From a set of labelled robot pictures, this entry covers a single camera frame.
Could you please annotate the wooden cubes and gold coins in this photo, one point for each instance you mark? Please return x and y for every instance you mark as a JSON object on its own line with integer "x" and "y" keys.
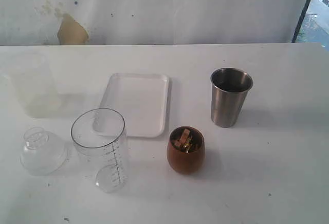
{"x": 186, "y": 143}

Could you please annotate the brown wooden cup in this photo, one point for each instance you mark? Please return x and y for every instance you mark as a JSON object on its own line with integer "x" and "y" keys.
{"x": 180, "y": 161}

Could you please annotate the stainless steel cup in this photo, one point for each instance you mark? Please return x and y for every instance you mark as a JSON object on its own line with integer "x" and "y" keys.
{"x": 230, "y": 87}

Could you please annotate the clear plastic shaker body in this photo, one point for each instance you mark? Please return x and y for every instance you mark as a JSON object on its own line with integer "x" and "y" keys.
{"x": 99, "y": 137}

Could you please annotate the clear plastic shaker lid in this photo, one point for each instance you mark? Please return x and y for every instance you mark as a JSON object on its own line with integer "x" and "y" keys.
{"x": 43, "y": 151}

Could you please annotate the white rectangular tray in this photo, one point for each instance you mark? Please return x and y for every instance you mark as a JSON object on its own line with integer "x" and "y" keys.
{"x": 142, "y": 101}

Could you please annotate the translucent plastic jar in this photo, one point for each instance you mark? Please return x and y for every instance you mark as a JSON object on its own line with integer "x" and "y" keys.
{"x": 33, "y": 83}

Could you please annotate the dark window frame post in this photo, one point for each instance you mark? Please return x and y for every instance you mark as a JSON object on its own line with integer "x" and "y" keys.
{"x": 300, "y": 21}

